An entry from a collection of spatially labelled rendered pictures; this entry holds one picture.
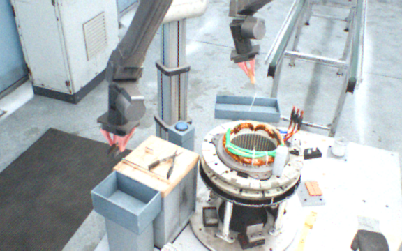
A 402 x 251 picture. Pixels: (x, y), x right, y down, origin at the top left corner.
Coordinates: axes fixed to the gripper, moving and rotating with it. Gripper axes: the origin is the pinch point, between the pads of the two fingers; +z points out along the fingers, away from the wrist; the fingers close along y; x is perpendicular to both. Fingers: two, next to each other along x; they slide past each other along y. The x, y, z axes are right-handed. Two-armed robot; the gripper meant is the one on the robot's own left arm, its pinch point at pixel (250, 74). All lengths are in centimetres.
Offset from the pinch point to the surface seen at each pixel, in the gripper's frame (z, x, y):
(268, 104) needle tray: 19.5, 9.6, 1.8
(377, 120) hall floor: 148, 172, 61
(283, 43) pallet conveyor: 46, 133, 2
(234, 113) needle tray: 13.9, -2.4, -9.3
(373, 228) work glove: 57, -24, 32
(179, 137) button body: 11.0, -17.1, -27.4
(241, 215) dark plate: 42, -27, -12
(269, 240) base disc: 44, -38, -2
